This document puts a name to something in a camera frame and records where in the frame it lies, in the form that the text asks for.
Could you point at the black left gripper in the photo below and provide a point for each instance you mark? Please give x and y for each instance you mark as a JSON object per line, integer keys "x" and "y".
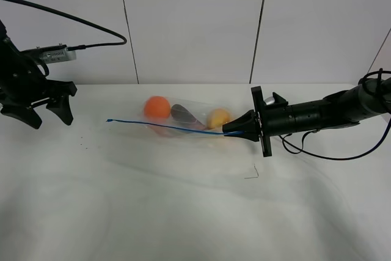
{"x": 24, "y": 86}

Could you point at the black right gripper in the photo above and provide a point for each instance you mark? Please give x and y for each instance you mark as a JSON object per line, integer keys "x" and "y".
{"x": 271, "y": 120}

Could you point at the clear bag with blue zipper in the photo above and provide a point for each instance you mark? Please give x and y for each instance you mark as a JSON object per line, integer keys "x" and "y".
{"x": 128, "y": 124}

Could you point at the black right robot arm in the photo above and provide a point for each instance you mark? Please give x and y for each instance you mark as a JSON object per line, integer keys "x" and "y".
{"x": 343, "y": 109}

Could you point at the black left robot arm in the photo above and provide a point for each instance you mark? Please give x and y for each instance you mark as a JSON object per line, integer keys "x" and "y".
{"x": 25, "y": 84}

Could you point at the yellow pear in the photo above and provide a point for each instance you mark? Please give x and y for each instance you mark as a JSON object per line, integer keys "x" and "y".
{"x": 217, "y": 118}

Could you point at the purple eggplant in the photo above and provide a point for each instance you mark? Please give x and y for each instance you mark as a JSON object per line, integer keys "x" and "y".
{"x": 180, "y": 118}

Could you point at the orange fruit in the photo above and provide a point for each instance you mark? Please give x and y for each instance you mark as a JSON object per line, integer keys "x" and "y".
{"x": 157, "y": 107}

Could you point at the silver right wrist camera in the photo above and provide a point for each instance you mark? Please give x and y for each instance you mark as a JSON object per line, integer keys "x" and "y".
{"x": 269, "y": 101}

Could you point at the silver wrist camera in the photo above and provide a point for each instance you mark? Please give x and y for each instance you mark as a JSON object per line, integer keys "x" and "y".
{"x": 269, "y": 101}
{"x": 51, "y": 54}

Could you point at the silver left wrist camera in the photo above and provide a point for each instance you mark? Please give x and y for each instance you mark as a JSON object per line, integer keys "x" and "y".
{"x": 51, "y": 54}

